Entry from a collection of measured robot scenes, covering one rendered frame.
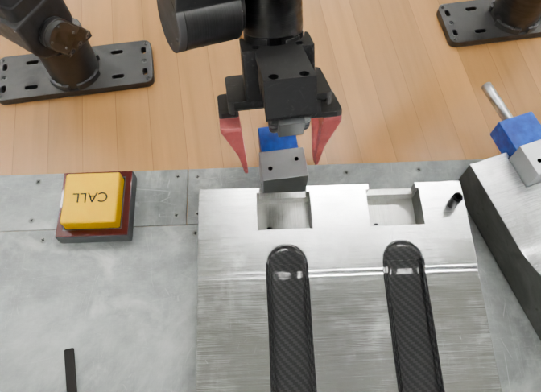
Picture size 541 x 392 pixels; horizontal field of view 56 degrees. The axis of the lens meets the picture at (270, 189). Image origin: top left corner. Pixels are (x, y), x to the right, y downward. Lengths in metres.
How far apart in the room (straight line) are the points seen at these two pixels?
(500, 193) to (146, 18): 0.51
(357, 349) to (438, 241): 0.13
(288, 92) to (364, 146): 0.25
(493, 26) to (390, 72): 0.16
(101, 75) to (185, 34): 0.29
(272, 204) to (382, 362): 0.18
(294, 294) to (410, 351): 0.11
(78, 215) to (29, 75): 0.23
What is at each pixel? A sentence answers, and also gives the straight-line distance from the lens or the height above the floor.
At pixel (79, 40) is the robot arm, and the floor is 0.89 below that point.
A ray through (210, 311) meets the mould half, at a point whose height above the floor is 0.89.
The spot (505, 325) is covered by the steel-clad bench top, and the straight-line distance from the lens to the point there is 0.61.
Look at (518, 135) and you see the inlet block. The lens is 0.62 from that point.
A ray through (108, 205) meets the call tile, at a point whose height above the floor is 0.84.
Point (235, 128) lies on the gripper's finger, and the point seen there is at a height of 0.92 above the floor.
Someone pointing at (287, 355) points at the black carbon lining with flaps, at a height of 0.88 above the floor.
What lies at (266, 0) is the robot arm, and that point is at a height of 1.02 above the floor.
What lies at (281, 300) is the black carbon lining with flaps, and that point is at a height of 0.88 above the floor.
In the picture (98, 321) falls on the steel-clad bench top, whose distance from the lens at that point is 0.59.
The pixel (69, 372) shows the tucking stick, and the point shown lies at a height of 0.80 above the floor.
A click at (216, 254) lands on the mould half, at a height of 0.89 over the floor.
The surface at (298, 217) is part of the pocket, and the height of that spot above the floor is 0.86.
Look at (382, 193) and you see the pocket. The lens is 0.53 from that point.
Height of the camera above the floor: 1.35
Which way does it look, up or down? 65 degrees down
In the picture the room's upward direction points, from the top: 1 degrees clockwise
